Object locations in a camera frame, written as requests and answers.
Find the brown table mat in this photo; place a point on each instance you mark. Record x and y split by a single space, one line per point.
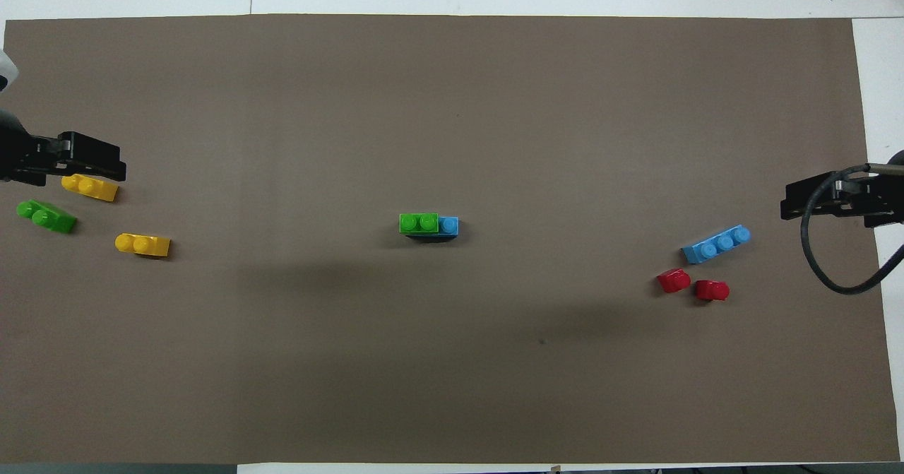
452 361

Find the blue three-stud toy block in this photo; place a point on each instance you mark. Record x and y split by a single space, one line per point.
715 246
449 227

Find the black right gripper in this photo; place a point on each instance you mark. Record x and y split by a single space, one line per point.
872 198

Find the red one-stud toy block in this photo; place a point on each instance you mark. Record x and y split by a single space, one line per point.
672 281
710 290

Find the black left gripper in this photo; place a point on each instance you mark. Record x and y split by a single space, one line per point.
32 156

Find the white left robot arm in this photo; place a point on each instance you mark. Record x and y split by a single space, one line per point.
4 71

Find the yellow two-stud toy block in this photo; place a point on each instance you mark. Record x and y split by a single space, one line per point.
90 188
143 245

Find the green two-stud toy block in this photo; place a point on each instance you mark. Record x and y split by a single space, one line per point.
46 216
418 222

